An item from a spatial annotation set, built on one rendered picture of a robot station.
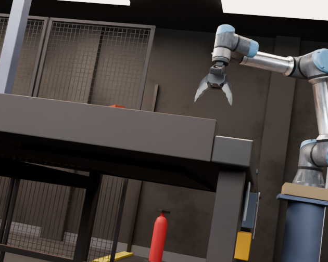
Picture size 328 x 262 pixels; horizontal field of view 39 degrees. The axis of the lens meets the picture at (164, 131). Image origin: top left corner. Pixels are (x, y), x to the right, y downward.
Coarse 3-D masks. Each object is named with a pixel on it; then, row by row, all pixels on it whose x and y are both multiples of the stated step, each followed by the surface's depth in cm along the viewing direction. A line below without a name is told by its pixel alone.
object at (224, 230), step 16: (224, 176) 107; (240, 176) 106; (224, 192) 106; (240, 192) 105; (224, 208) 106; (240, 208) 106; (224, 224) 105; (224, 240) 104; (208, 256) 104; (224, 256) 104
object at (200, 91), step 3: (204, 84) 191; (207, 84) 192; (201, 87) 191; (204, 87) 191; (207, 87) 190; (198, 90) 191; (201, 90) 191; (204, 90) 191; (198, 93) 191; (201, 93) 191; (195, 96) 191; (198, 96) 190; (195, 99) 191
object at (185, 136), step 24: (0, 96) 113; (24, 96) 112; (0, 120) 112; (24, 120) 110; (48, 120) 109; (72, 120) 108; (96, 120) 107; (120, 120) 106; (144, 120) 104; (168, 120) 103; (192, 120) 102; (216, 120) 101; (96, 144) 106; (120, 144) 105; (144, 144) 103; (168, 144) 102; (192, 144) 101
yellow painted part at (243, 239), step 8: (240, 216) 142; (240, 224) 142; (240, 232) 138; (248, 232) 144; (240, 240) 138; (248, 240) 137; (240, 248) 137; (248, 248) 137; (240, 256) 137; (248, 256) 137
